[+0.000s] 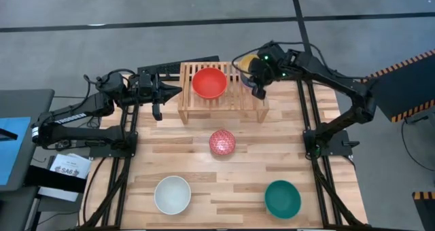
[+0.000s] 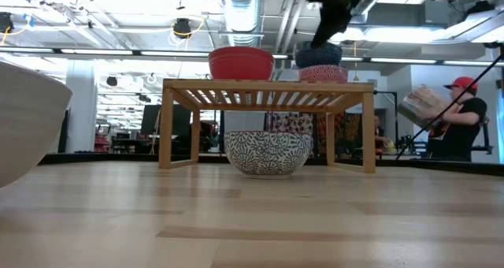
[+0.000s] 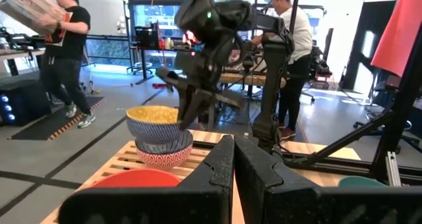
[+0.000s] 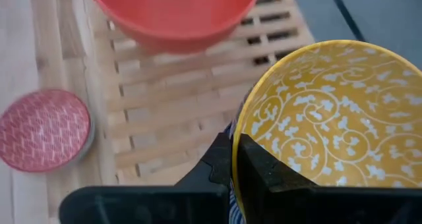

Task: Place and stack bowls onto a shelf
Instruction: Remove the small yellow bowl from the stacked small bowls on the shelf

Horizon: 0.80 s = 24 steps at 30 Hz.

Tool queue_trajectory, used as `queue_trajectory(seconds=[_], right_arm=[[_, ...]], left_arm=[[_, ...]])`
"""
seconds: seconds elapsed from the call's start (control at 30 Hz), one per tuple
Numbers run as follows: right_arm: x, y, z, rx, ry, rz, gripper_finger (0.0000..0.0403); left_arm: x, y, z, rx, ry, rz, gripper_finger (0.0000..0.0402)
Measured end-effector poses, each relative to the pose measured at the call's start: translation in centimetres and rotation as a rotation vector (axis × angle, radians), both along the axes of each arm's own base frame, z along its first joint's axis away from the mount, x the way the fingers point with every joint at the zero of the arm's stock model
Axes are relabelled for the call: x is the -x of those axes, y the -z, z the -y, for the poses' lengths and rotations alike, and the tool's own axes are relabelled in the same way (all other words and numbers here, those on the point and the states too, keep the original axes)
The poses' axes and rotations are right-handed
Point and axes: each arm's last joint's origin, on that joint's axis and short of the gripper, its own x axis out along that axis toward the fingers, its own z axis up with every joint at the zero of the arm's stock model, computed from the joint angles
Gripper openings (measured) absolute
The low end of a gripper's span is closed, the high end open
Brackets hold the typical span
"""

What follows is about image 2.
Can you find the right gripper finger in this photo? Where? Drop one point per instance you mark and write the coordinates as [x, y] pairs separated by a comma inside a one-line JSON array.
[[319, 37], [334, 31]]

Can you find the blue patterned bowl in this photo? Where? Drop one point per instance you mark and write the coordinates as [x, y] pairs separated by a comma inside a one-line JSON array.
[[319, 57]]

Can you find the red patterned bowl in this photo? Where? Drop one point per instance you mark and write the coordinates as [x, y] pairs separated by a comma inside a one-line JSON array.
[[323, 75]]

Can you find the plain orange-red bowl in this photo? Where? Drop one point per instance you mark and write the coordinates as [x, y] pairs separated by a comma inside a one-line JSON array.
[[240, 65]]

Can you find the yellow-lined grey floral bowl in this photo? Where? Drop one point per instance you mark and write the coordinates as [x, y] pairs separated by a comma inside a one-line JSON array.
[[267, 153]]

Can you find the slatted wooden shelf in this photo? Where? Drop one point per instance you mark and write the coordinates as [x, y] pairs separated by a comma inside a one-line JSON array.
[[267, 86]]

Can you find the patterned fabric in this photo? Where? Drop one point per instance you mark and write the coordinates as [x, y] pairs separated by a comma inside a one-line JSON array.
[[291, 122]]

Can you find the cardboard box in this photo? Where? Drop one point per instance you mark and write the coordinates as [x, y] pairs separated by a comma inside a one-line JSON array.
[[421, 106]]

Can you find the person with red cap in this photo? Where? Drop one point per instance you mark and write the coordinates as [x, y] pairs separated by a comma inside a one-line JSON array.
[[460, 134]]

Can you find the dark computer monitor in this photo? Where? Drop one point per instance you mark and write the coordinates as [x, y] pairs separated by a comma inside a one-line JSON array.
[[151, 120]]

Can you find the plain white bowl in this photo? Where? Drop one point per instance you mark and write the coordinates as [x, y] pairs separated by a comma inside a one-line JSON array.
[[27, 118]]

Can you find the silver ventilation duct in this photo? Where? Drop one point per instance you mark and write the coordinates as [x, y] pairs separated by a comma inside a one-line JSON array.
[[240, 12]]

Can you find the black ceiling camera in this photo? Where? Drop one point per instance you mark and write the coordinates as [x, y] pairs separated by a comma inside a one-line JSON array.
[[182, 27]]

